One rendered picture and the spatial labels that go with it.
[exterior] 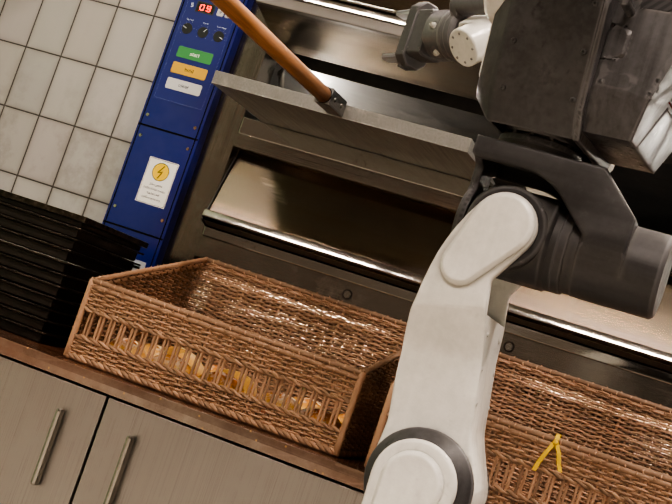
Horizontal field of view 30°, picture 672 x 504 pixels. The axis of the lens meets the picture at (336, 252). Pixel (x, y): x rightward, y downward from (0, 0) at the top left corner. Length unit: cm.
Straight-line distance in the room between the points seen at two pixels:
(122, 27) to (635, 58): 165
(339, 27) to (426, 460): 130
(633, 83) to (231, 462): 95
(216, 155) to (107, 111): 30
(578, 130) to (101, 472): 105
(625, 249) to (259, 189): 131
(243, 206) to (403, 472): 127
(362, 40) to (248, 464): 100
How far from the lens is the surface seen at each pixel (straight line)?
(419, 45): 218
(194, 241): 280
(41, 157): 302
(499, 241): 162
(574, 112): 163
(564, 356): 256
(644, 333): 254
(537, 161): 166
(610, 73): 163
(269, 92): 250
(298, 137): 277
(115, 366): 229
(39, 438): 229
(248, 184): 279
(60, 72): 306
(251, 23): 199
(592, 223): 163
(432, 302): 163
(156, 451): 219
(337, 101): 239
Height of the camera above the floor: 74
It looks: 4 degrees up
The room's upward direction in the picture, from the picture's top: 19 degrees clockwise
